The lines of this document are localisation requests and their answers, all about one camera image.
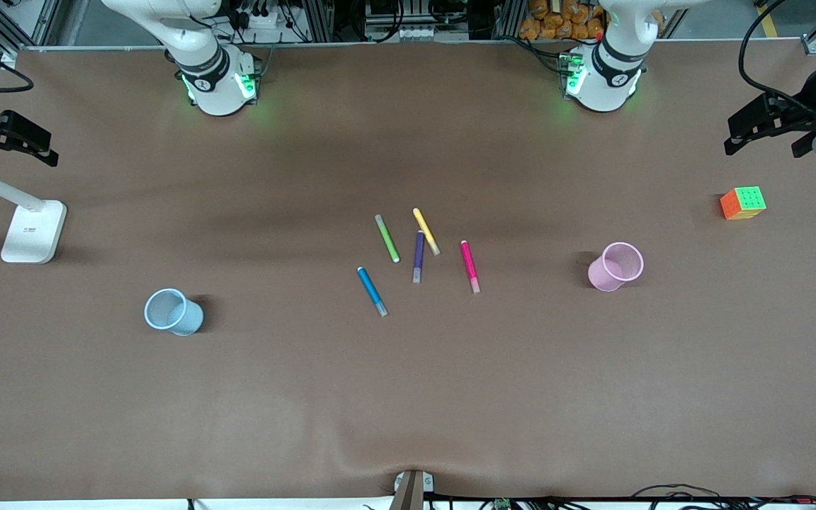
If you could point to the pink marker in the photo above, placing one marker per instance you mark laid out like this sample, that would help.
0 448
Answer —
469 266

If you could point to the blue marker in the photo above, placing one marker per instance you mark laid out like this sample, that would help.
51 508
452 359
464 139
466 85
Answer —
372 291

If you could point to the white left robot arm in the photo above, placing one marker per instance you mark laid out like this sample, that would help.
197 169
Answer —
606 78

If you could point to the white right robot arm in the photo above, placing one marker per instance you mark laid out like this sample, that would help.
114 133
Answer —
210 78

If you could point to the colourful puzzle cube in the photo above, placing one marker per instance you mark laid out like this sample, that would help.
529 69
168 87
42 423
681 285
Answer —
748 200

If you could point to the white lamp stand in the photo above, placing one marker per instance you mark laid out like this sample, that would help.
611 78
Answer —
32 234

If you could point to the orange snack bags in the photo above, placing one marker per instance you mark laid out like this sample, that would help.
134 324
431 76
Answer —
557 25

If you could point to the pink cup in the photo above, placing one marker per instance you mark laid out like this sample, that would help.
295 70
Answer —
603 276

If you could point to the light blue cup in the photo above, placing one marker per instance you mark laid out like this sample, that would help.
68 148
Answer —
181 319

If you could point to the white power strip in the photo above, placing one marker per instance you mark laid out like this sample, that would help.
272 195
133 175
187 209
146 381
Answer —
263 20

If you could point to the yellow marker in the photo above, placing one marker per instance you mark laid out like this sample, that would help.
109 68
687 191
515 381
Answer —
426 230

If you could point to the white connector strip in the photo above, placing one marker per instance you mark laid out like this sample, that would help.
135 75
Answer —
415 32

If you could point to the purple marker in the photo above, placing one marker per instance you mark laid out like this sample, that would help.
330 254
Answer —
418 256

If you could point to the green marker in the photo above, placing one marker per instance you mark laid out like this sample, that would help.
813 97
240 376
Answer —
387 238

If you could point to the metal table clamp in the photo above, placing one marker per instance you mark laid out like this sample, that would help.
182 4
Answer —
409 492

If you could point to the metal corner bracket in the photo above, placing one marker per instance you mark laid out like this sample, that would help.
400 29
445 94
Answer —
813 46

